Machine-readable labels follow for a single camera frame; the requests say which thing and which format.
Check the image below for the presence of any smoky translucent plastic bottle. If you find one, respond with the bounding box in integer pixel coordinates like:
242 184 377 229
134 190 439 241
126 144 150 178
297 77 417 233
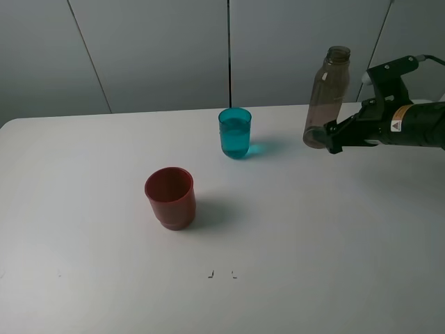
303 46 350 149

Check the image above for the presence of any red plastic cup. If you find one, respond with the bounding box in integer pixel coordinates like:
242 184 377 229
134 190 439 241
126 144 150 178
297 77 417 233
145 167 196 230

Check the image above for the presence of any teal translucent plastic cup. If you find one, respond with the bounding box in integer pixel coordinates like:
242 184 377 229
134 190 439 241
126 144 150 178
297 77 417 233
218 108 252 159

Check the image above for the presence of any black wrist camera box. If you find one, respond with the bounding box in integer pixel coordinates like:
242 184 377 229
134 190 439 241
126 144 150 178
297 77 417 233
362 56 419 105

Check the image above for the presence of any thin black camera cable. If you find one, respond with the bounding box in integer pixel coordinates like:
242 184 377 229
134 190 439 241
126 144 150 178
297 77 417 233
416 54 445 67

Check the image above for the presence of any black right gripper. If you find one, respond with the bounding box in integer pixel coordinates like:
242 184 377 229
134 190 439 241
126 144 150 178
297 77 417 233
323 100 444 154

